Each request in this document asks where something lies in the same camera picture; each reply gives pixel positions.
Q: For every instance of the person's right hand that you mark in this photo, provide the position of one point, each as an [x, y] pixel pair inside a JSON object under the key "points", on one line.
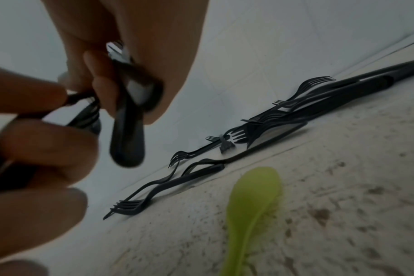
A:
{"points": [[159, 32]]}

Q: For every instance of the person's left hand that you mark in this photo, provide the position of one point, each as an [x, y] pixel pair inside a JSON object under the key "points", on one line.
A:
{"points": [[39, 151]]}

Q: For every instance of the stack of black forks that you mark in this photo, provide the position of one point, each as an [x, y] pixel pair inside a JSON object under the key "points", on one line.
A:
{"points": [[91, 121]]}

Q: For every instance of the green plastic spoon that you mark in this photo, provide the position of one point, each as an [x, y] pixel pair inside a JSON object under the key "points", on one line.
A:
{"points": [[251, 202]]}

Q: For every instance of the pile of black plastic forks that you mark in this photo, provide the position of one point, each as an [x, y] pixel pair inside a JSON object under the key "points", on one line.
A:
{"points": [[347, 89]]}

